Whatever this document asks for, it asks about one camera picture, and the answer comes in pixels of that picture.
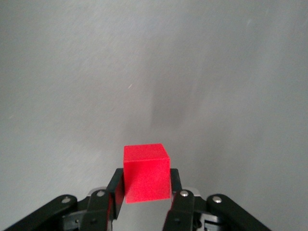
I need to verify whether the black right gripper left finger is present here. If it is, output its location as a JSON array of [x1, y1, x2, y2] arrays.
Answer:
[[0, 168, 126, 231]]

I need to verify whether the red cube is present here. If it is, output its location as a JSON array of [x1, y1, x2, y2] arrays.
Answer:
[[123, 143, 172, 204]]

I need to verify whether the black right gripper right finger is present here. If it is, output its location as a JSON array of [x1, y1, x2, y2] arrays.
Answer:
[[163, 168, 272, 231]]

